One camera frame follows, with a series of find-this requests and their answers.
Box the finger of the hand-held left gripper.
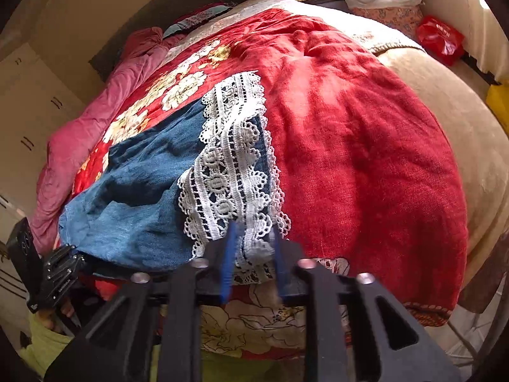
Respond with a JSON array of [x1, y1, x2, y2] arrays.
[[43, 244, 87, 286]]

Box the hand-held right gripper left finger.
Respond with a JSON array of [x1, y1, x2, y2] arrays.
[[44, 221, 240, 382]]

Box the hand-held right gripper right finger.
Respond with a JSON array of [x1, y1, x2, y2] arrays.
[[271, 225, 464, 382]]

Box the blue denim pants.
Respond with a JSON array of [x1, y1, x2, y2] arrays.
[[59, 71, 293, 286]]

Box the person's left hand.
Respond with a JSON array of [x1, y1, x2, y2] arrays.
[[35, 301, 77, 332]]

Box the person's yellow-green shirt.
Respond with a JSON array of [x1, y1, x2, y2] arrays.
[[201, 351, 308, 382]]

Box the pink quilt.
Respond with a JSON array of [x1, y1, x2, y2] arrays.
[[30, 27, 187, 254]]

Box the red floral blanket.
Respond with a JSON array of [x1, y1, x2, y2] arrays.
[[72, 8, 469, 363]]

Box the cream wardrobe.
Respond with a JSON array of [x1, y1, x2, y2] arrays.
[[0, 42, 86, 287]]

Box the metal rack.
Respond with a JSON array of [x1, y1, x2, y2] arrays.
[[445, 282, 509, 371]]

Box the dark padded headboard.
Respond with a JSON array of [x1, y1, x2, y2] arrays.
[[89, 0, 255, 82]]

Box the teal patterned pillow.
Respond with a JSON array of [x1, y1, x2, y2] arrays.
[[163, 2, 239, 39]]

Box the beige bedsheet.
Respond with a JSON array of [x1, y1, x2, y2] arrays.
[[374, 46, 509, 287]]

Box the yellow bag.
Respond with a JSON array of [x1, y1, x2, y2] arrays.
[[486, 83, 509, 136]]

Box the pink floral cloth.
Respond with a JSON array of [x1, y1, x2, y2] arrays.
[[352, 6, 423, 39]]

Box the red plastic bag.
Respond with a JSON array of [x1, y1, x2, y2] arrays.
[[415, 15, 465, 67]]

